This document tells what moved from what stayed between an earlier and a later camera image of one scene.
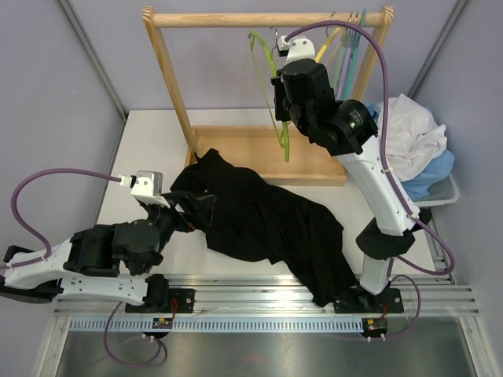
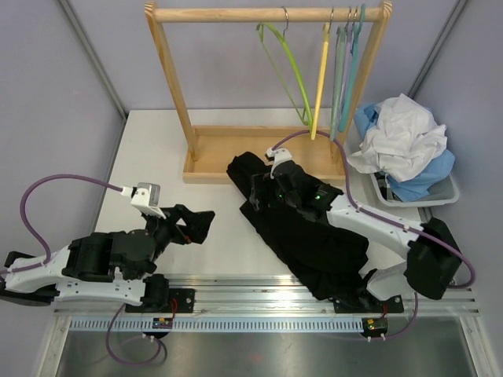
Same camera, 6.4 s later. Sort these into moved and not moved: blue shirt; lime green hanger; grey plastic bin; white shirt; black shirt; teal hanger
Moved: black shirt; lime green hanger
Not moved: white shirt; grey plastic bin; blue shirt; teal hanger
